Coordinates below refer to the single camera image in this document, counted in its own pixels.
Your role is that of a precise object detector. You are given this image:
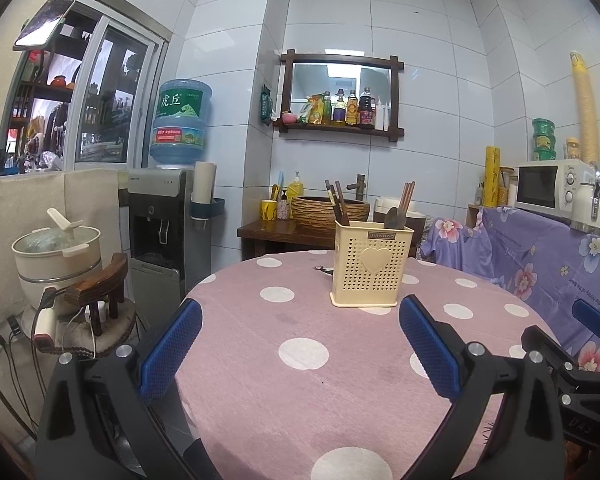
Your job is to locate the wicker basket sink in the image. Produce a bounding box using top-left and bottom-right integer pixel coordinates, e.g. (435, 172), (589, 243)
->
(291, 196), (371, 231)

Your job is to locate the purple floral cloth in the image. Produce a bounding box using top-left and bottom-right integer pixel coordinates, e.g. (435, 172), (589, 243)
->
(417, 206), (600, 373)

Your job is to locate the glass jar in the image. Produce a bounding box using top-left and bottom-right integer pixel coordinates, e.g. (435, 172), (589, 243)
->
(500, 166), (518, 207)

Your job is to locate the mounted smartphone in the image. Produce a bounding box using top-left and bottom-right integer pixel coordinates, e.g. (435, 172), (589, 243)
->
(12, 0), (75, 51)

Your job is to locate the cream electric cooking pot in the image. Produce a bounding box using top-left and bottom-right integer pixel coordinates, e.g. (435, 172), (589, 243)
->
(11, 208), (103, 311)

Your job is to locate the bamboo style faucet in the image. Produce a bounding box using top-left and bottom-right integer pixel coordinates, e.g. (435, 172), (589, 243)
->
(346, 174), (367, 202)

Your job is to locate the aluminium sliding window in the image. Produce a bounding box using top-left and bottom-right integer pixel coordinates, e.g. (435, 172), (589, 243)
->
(0, 0), (171, 176)

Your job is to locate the black chopstick with gold band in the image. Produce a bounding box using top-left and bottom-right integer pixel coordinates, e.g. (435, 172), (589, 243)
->
(324, 179), (343, 226)

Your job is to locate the black chopstick with gold pattern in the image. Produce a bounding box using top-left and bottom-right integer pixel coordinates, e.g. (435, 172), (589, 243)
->
(330, 184), (348, 226)

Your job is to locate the yellow soap pump bottle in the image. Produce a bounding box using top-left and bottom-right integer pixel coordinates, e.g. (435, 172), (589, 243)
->
(286, 171), (305, 206)

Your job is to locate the white plastic jug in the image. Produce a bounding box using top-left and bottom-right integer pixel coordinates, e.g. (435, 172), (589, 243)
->
(571, 180), (600, 234)

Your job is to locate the black cable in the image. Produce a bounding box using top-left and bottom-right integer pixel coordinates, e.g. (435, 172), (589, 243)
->
(0, 332), (38, 438)

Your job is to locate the tall yellow paper cup stack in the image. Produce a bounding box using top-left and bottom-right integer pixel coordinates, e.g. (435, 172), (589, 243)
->
(569, 51), (600, 166)

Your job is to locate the pink polka-dot round table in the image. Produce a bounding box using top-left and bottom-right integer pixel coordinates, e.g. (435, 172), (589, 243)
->
(172, 250), (576, 480)

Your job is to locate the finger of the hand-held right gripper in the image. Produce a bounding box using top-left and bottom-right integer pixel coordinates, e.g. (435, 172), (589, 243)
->
(521, 325), (588, 386)
(571, 299), (600, 341)

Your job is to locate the white microwave oven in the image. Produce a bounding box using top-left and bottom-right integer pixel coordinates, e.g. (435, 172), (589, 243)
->
(514, 159), (600, 233)

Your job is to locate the yellow wrap roll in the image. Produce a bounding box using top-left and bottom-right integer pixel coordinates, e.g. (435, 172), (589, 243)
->
(482, 146), (501, 207)

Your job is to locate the dark brown chopstick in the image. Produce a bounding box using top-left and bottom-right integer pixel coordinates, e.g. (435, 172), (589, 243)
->
(335, 180), (351, 226)

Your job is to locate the round cushioned stool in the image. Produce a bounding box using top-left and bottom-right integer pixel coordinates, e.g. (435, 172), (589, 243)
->
(22, 300), (138, 361)

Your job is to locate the blue water jug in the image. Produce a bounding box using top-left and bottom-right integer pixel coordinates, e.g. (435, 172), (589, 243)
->
(149, 79), (213, 168)

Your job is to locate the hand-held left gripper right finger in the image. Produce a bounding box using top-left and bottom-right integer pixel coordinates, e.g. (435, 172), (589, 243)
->
(399, 295), (566, 480)

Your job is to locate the dark wooden counter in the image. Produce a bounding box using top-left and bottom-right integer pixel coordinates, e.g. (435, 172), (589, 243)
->
(236, 219), (338, 263)

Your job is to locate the small dark wooden stool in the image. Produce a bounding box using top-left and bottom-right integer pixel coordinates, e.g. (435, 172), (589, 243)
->
(64, 252), (130, 338)

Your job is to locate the blue wall holder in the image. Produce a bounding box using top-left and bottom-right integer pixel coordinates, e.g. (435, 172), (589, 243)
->
(190, 198), (227, 222)

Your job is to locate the yellow seasoning packet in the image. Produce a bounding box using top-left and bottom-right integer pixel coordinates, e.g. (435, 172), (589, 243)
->
(300, 95), (326, 125)

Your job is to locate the wooden wall shelf with mirror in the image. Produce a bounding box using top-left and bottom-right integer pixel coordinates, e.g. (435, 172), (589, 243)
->
(278, 50), (406, 141)

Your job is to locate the grey water dispenser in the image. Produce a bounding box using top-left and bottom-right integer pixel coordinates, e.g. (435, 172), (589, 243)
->
(127, 167), (198, 306)

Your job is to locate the white and red device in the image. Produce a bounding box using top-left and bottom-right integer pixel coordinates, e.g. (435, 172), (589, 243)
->
(32, 287), (61, 346)

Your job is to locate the cream and brown rice cooker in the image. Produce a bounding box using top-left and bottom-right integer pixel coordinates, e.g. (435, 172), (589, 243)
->
(372, 196), (427, 241)

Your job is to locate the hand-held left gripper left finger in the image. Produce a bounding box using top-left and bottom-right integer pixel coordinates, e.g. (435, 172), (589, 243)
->
(35, 298), (203, 480)

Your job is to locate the white paper roll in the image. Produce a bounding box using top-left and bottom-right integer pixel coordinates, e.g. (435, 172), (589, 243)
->
(192, 161), (217, 206)

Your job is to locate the cream plastic utensil holder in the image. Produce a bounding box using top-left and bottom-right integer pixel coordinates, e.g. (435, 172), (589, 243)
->
(329, 220), (415, 308)

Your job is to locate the dark soy sauce bottle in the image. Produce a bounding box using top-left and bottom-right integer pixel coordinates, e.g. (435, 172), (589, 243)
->
(358, 87), (377, 128)

